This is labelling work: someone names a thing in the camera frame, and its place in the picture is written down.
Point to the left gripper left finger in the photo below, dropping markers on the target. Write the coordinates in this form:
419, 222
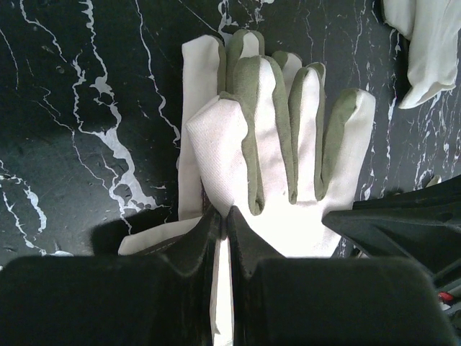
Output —
157, 299

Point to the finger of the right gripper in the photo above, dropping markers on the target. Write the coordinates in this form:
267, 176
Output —
423, 226

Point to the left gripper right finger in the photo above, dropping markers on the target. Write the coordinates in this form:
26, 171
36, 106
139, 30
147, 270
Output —
306, 301

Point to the work glove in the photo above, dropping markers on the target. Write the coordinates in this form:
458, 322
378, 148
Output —
253, 137
432, 28

